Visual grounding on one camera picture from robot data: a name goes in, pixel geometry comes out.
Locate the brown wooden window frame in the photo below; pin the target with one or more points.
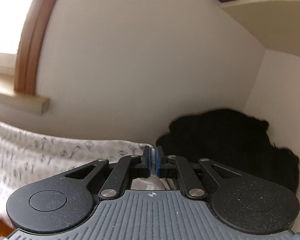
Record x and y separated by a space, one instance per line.
30 46

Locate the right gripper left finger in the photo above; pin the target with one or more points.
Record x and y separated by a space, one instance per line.
141 164

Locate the beige window sill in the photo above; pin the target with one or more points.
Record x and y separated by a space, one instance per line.
8 97

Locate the white patterned garment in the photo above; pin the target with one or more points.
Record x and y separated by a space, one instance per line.
27 157

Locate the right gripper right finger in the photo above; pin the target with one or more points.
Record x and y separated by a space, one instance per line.
165 167

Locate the cream wall shelf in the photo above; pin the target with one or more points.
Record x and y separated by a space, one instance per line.
274 23

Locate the black clothing pile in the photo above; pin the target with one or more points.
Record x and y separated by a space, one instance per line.
234 139

